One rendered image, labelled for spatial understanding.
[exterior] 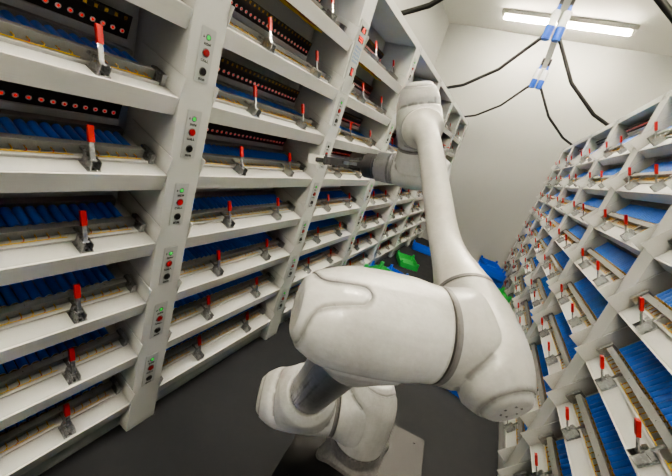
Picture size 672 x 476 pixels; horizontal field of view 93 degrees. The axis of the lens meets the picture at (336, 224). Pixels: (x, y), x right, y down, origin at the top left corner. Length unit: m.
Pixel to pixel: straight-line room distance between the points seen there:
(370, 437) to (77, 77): 1.05
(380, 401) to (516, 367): 0.57
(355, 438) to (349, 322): 0.67
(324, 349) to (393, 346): 0.08
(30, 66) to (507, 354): 0.83
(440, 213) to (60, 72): 0.73
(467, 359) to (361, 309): 0.14
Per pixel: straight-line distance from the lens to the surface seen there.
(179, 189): 0.95
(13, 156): 0.84
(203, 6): 0.92
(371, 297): 0.39
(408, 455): 1.26
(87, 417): 1.32
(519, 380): 0.46
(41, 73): 0.78
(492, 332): 0.46
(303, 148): 1.47
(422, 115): 0.80
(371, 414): 0.98
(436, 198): 0.67
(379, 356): 0.40
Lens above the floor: 1.14
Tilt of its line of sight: 16 degrees down
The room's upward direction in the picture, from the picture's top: 18 degrees clockwise
